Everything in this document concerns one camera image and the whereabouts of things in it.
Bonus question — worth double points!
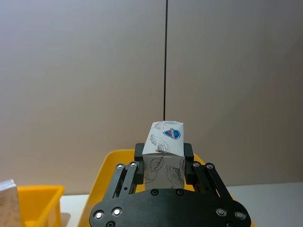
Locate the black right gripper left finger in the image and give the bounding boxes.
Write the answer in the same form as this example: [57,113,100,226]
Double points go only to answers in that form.
[104,142,146,202]

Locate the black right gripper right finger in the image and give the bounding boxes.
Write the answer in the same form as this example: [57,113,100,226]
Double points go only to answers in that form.
[183,142,238,202]

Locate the white leaf-print paper packet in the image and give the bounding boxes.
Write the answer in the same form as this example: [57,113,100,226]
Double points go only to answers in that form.
[143,120,187,190]

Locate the large yellow plastic bin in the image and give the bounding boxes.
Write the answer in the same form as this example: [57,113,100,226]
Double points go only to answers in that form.
[77,148,258,227]

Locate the small yellow plastic bin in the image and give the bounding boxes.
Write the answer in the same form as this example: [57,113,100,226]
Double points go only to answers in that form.
[18,185,65,227]

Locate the beige leaf-print paper packet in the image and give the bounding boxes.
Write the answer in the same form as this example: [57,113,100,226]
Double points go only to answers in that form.
[0,179,21,227]

